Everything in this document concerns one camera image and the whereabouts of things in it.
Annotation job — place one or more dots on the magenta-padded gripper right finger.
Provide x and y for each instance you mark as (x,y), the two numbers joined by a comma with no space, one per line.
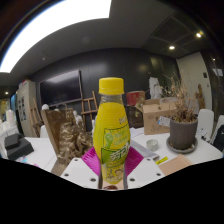
(145,171)

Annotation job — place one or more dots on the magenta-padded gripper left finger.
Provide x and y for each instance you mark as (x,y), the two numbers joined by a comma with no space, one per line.
(78,171)

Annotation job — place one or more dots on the yellow drink bottle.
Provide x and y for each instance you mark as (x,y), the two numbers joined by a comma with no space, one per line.
(111,126)

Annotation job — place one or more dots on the small yellow tag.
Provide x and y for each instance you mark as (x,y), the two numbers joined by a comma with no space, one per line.
(162,160)

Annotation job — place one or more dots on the grey newspaper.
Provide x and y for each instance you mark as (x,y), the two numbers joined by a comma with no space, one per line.
(143,148)

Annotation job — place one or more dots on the small glass jar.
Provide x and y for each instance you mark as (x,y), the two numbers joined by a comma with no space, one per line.
(152,145)

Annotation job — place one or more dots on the grey plant saucer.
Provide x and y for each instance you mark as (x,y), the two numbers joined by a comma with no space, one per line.
(170,145)

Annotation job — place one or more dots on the brown cardboard box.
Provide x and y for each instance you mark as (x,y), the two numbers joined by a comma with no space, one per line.
(155,118)

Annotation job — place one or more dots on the dried plant in grey pot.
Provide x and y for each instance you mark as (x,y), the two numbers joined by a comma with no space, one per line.
(183,131)

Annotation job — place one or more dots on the black flat case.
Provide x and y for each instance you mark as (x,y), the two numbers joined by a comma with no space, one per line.
(12,140)
(21,150)

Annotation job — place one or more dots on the wooden easel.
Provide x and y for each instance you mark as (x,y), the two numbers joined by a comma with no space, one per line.
(36,116)
(89,111)

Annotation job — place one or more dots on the red box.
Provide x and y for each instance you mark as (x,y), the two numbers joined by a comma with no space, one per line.
(135,98)

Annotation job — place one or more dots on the black backpack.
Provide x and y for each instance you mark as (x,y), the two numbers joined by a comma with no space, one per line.
(219,138)

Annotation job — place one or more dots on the white shelf cabinet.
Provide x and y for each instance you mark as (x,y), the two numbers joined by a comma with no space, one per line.
(26,106)

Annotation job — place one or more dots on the recessed ceiling spotlights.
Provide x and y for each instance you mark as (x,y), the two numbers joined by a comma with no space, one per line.
(171,47)

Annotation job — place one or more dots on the large white ceiling light panel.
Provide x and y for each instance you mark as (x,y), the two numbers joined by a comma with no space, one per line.
(50,30)

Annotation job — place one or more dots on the black wall screen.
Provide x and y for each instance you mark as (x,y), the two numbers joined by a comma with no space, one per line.
(61,88)

